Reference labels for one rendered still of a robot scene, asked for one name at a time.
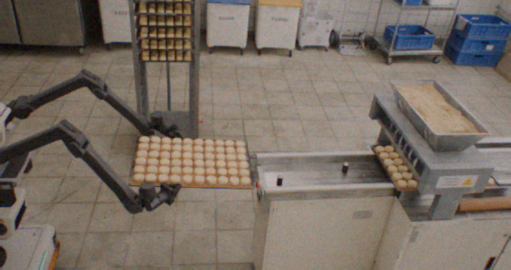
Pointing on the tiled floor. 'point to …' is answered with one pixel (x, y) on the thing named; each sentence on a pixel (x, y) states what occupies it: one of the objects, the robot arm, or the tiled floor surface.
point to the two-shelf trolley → (423, 26)
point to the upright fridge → (48, 13)
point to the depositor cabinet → (444, 233)
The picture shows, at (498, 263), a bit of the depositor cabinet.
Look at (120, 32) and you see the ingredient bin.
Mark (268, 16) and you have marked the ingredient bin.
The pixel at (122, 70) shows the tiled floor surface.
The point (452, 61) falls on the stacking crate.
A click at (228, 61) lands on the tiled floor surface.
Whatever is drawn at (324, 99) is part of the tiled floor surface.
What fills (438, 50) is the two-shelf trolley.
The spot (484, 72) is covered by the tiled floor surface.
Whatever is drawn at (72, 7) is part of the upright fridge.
